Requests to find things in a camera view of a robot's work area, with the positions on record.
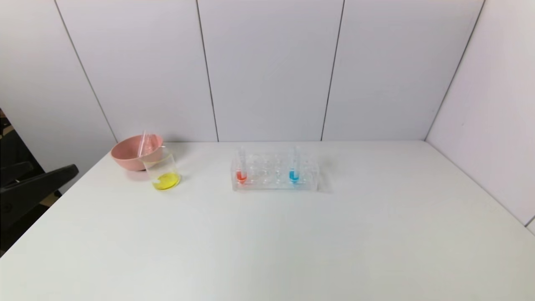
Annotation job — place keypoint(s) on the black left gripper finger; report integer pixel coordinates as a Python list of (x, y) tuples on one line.
[(37, 188), (14, 171)]

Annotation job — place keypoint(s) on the yellow pigment test tube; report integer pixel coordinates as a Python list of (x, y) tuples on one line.
[(146, 144)]

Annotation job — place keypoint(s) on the clear glass beaker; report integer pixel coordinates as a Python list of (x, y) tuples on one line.
[(166, 180)]

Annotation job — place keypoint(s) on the red pigment test tube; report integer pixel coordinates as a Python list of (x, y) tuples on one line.
[(241, 175)]

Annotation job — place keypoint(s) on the clear acrylic test tube rack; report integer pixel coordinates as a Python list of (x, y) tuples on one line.
[(271, 175)]

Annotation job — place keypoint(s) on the blue pigment test tube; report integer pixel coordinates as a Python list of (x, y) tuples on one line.
[(294, 175)]

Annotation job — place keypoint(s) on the brown cardboard box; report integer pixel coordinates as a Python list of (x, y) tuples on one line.
[(52, 200)]

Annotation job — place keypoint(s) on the pink plastic bowl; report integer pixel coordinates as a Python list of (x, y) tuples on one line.
[(127, 154)]

